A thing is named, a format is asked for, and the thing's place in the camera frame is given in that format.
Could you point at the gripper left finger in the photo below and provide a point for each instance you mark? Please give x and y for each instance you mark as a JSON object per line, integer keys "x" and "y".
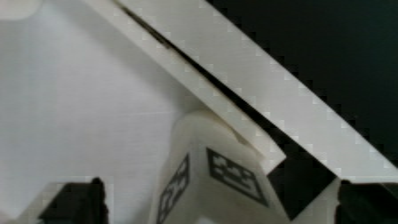
{"x": 68, "y": 204}

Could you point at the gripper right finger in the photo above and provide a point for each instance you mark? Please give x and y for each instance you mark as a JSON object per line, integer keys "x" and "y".
{"x": 368, "y": 203}

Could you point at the white square table top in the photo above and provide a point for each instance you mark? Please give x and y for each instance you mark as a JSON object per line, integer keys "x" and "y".
{"x": 89, "y": 103}

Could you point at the white U-shaped fence wall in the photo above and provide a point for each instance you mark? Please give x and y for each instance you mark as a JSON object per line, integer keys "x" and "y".
{"x": 324, "y": 149}

